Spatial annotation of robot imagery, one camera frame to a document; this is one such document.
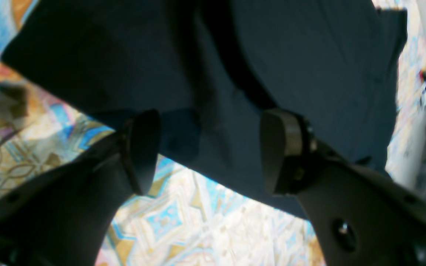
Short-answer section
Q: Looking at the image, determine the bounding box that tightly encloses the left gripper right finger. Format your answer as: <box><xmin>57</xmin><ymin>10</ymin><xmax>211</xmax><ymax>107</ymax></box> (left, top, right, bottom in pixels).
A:
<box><xmin>259</xmin><ymin>108</ymin><xmax>426</xmax><ymax>266</ymax></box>

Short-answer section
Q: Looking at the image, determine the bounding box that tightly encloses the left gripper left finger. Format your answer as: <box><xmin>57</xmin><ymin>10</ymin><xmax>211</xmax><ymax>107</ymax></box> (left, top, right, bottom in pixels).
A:
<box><xmin>0</xmin><ymin>110</ymin><xmax>161</xmax><ymax>266</ymax></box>

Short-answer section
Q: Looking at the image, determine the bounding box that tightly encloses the black T-shirt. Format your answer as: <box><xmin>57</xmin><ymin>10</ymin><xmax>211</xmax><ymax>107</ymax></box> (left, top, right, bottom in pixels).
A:
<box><xmin>1</xmin><ymin>0</ymin><xmax>408</xmax><ymax>218</ymax></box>

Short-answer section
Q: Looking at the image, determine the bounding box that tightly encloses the patterned tablecloth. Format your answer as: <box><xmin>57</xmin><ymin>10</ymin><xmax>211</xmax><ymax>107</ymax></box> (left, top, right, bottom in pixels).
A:
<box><xmin>0</xmin><ymin>0</ymin><xmax>426</xmax><ymax>266</ymax></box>

